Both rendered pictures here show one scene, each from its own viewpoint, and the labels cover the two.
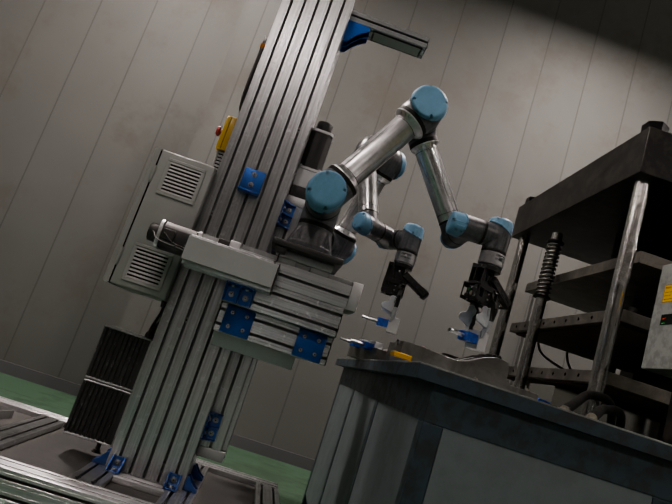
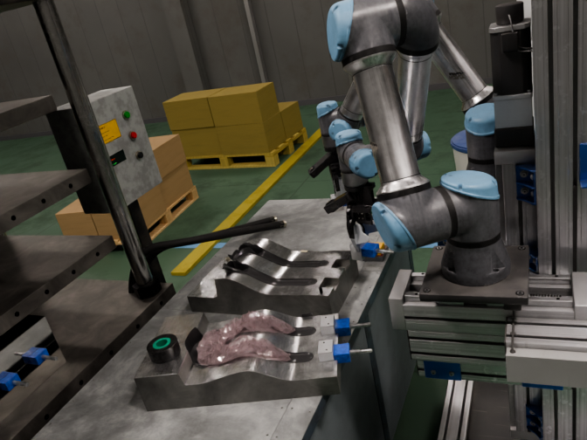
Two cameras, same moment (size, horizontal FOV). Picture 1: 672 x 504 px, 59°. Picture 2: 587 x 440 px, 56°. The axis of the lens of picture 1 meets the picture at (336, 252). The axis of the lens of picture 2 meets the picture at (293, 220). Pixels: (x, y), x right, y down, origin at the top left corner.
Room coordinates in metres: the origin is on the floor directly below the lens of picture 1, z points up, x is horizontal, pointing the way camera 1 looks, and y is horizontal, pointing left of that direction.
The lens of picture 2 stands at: (3.46, 0.32, 1.73)
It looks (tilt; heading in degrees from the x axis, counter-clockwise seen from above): 24 degrees down; 210
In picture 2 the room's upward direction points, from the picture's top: 13 degrees counter-clockwise
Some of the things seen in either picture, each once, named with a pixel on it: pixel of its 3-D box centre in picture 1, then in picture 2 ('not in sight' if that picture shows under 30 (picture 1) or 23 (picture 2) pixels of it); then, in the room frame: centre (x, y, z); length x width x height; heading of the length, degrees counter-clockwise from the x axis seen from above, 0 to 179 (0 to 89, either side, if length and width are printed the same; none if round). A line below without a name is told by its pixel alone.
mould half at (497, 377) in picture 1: (459, 368); (271, 275); (2.16, -0.56, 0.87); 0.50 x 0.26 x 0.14; 92
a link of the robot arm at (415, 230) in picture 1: (410, 239); (350, 150); (2.08, -0.24, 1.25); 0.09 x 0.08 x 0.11; 37
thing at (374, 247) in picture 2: (379, 321); (373, 250); (2.08, -0.22, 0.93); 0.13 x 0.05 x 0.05; 82
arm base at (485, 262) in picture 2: not in sight; (474, 250); (2.34, 0.12, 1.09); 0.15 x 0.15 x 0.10
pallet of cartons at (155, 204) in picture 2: not in sight; (127, 191); (0.15, -3.17, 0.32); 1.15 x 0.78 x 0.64; 2
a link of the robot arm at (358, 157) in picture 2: (388, 237); (368, 159); (2.15, -0.17, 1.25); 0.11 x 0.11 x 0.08; 37
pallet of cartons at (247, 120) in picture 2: not in sight; (236, 121); (-1.60, -3.04, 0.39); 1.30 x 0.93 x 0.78; 94
